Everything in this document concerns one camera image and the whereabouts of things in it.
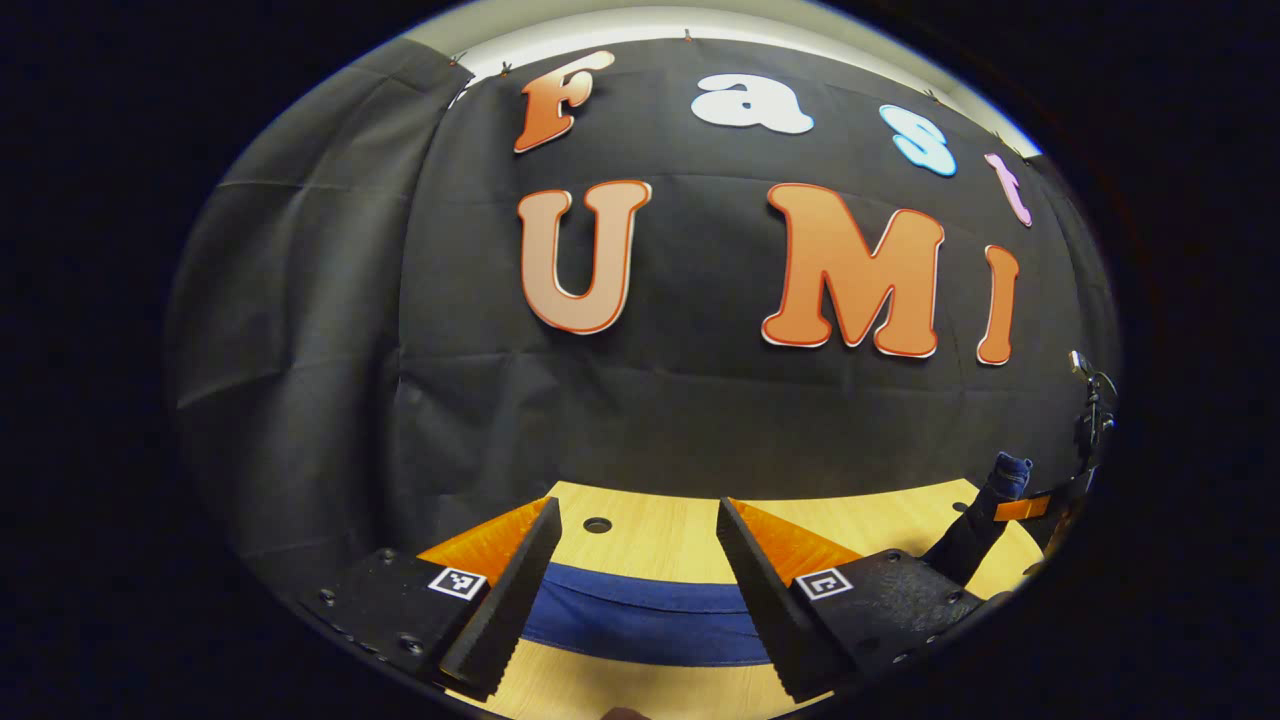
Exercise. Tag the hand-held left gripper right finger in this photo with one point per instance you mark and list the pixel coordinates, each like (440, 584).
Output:
(765, 590)

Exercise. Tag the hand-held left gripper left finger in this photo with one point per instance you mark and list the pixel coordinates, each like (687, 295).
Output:
(515, 590)

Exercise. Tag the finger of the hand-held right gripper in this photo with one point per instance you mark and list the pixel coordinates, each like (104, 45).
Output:
(1020, 509)

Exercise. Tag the blue jeans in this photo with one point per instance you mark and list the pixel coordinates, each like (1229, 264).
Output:
(640, 615)

